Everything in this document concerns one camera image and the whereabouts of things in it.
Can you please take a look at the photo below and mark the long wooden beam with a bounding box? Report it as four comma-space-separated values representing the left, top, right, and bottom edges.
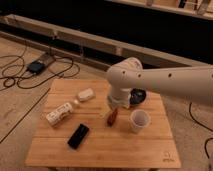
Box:
0, 15, 207, 67

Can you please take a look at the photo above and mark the black remote control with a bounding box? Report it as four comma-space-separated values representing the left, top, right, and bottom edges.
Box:
67, 124, 89, 149

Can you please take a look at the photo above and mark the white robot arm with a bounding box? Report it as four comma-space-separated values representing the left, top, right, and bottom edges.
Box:
106, 57, 213, 107

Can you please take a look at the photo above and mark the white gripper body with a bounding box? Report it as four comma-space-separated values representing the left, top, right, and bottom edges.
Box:
107, 87, 131, 109

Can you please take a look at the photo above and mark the black bowl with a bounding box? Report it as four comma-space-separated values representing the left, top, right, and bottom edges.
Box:
130, 89, 146, 106

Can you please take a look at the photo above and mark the wooden table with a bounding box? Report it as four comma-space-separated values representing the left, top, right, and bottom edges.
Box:
25, 79, 181, 168

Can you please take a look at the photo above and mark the brown wooden object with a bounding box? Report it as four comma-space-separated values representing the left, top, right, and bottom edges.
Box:
107, 109, 118, 126

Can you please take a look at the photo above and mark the black cable right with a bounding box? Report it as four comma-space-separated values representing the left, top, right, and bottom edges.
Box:
188, 101, 213, 160

